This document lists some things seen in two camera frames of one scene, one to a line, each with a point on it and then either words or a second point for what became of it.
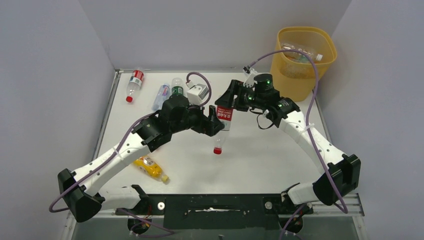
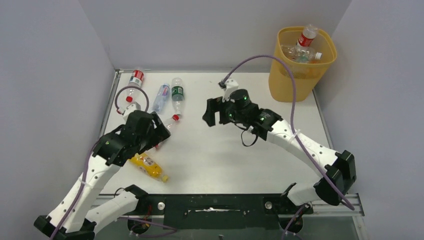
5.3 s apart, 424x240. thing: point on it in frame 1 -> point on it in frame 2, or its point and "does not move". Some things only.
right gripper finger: (241, 103) -> (226, 115)
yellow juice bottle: (151, 167) does not move
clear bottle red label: (134, 84) does not move
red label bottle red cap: (224, 113) -> (307, 36)
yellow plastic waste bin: (293, 73) does not move
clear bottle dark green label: (177, 86) does not move
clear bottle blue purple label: (164, 92) does not move
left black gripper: (207, 126) -> (158, 134)
